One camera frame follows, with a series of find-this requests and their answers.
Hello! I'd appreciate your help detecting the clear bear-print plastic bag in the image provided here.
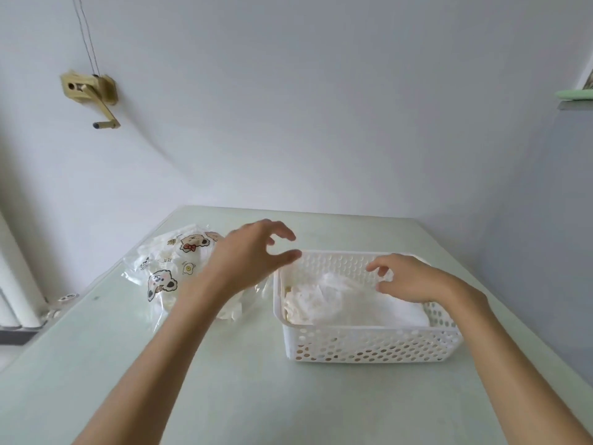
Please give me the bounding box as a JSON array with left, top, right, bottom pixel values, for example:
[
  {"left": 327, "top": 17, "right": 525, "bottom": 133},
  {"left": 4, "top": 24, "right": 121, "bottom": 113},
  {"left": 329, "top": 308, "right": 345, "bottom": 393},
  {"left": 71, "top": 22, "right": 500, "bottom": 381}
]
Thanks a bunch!
[{"left": 121, "top": 224, "right": 275, "bottom": 331}]

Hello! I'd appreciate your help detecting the white perforated plastic basket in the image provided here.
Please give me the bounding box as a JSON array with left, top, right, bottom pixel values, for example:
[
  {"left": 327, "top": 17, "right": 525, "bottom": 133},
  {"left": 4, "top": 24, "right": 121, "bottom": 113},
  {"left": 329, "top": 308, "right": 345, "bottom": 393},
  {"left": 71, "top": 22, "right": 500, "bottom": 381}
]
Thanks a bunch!
[{"left": 272, "top": 250, "right": 465, "bottom": 365}]

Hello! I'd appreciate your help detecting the person's right forearm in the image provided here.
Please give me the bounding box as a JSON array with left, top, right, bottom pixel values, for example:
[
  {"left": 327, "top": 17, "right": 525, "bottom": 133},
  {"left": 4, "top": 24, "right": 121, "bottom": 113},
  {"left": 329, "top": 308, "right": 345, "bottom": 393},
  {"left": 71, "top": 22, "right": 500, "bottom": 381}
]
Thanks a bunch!
[{"left": 439, "top": 280, "right": 593, "bottom": 445}]

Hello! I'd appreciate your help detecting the person's right hand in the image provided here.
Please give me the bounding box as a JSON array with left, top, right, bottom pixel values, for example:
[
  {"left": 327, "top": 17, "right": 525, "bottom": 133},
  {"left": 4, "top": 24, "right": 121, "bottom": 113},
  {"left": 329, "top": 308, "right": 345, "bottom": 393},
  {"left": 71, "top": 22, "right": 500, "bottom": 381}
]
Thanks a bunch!
[{"left": 366, "top": 253, "right": 465, "bottom": 307}]

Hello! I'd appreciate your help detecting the person's left hand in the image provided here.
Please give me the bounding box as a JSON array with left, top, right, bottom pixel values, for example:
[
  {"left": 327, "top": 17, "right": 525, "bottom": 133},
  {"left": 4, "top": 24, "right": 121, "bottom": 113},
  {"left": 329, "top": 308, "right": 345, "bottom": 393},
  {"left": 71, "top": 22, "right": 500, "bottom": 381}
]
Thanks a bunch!
[{"left": 194, "top": 219, "right": 303, "bottom": 305}]

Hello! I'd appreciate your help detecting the stack of white gloves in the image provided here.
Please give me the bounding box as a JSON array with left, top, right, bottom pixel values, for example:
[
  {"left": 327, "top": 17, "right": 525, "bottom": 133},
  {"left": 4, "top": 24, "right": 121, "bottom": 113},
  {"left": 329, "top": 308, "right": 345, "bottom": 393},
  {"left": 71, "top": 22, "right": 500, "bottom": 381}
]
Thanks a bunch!
[{"left": 282, "top": 272, "right": 432, "bottom": 329}]

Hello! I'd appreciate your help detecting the thin steel winch cable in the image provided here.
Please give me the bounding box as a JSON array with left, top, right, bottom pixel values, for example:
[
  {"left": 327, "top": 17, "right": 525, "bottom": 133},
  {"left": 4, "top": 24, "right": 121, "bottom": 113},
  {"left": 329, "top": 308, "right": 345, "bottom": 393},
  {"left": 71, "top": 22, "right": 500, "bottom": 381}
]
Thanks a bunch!
[{"left": 72, "top": 0, "right": 101, "bottom": 77}]

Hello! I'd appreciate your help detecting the white column radiator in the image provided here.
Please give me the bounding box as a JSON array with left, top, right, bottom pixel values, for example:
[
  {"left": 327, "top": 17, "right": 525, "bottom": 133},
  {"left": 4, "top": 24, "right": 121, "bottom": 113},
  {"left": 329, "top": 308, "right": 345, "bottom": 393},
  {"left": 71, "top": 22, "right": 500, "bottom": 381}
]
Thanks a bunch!
[{"left": 0, "top": 210, "right": 50, "bottom": 329}]

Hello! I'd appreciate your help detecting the brass wall crank winch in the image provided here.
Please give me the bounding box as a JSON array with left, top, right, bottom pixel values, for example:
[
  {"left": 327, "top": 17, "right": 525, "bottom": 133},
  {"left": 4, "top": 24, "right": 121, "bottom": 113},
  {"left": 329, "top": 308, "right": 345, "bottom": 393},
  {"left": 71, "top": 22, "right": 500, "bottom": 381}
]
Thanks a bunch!
[{"left": 60, "top": 70, "right": 122, "bottom": 131}]

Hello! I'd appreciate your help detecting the person's left forearm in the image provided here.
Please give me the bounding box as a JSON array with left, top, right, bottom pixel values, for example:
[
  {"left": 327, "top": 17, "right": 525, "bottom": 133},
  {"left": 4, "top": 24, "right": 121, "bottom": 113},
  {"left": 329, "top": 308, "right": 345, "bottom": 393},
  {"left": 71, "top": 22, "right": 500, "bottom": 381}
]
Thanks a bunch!
[{"left": 72, "top": 281, "right": 229, "bottom": 445}]

